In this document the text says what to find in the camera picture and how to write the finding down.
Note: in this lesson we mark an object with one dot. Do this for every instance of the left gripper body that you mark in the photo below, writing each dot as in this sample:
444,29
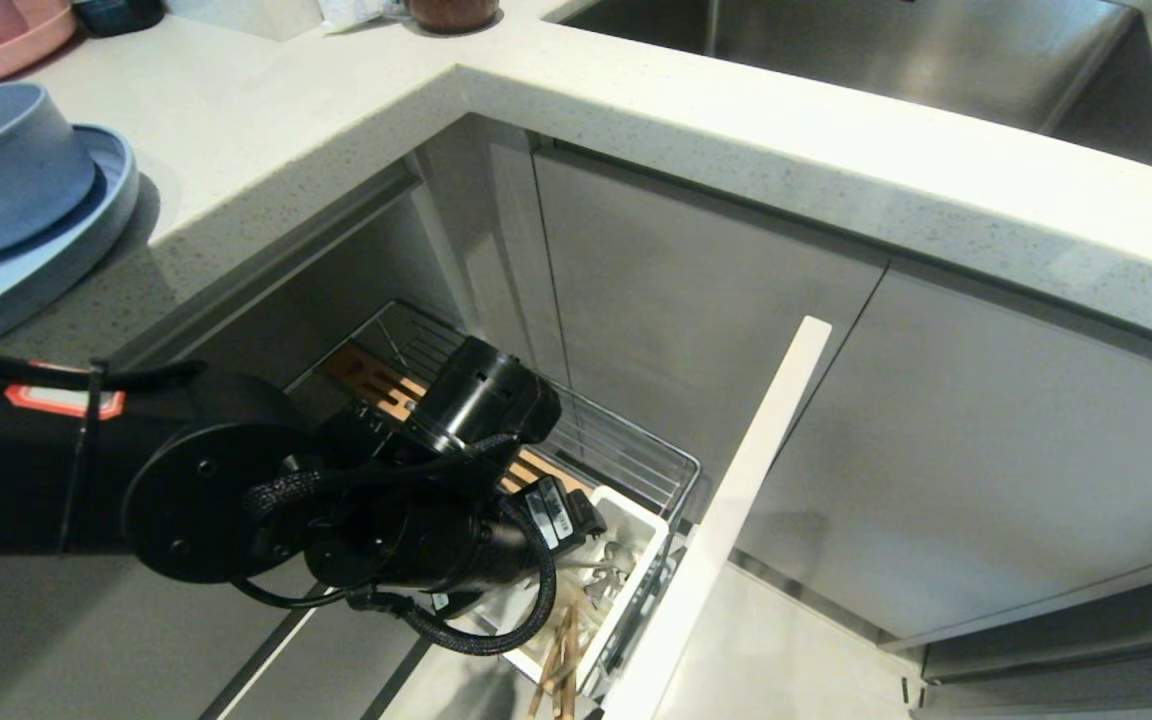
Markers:
416,545

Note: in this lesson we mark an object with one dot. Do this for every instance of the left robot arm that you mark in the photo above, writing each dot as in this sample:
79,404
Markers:
16,480

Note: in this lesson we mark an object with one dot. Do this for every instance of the wooden chopstick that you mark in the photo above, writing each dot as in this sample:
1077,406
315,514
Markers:
546,670
569,670

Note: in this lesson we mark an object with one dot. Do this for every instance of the metal spoon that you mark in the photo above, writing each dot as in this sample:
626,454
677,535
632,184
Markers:
608,573

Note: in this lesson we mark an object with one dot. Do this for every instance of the white utensil caddy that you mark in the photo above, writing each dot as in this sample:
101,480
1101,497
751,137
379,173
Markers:
638,520

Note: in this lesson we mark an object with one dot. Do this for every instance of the white drawer front panel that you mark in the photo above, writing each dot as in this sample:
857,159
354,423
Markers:
736,500

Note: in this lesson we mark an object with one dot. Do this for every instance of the grey cabinet door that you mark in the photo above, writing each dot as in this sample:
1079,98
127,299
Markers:
696,320
986,450

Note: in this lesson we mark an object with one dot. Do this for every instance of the blue plate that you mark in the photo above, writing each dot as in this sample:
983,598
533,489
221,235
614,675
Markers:
86,235

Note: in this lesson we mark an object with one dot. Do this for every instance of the brown jar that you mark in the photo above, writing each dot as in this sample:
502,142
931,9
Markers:
453,12

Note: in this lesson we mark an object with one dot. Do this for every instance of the white packet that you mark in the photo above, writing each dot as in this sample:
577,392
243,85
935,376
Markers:
356,10

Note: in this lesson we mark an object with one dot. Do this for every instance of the dark container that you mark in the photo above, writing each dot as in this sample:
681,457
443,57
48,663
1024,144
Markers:
121,14

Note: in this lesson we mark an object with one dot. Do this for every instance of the pink plate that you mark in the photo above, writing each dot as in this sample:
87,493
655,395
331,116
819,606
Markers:
6,45

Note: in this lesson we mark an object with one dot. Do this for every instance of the stainless steel sink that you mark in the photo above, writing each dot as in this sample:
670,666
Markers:
886,50

